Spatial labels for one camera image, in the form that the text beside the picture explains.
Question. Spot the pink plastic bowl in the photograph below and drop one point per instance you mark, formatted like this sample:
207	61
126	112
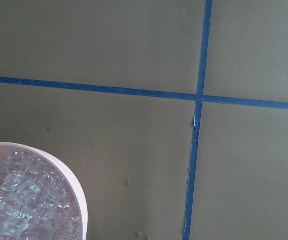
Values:
73	182

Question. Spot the clear ice cube pile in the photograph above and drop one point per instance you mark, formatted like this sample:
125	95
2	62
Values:
36	201

